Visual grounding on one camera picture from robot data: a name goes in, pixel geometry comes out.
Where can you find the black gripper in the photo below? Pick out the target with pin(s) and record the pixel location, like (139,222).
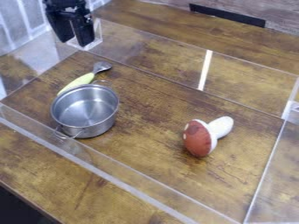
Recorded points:
(69,18)

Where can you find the green handled metal spoon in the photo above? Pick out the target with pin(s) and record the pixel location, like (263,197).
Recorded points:
(85,78)

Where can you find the stainless steel pot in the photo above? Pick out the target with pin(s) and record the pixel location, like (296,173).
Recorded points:
(84,110)

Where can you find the black bar on table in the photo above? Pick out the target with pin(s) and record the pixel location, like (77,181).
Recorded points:
(228,15)

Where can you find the red plush mushroom toy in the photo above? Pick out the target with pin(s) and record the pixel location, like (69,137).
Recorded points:
(200,135)

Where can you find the clear acrylic triangle bracket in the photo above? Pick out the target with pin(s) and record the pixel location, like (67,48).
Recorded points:
(92,38)

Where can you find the clear acrylic enclosure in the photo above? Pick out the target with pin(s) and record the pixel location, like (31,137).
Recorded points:
(133,176)

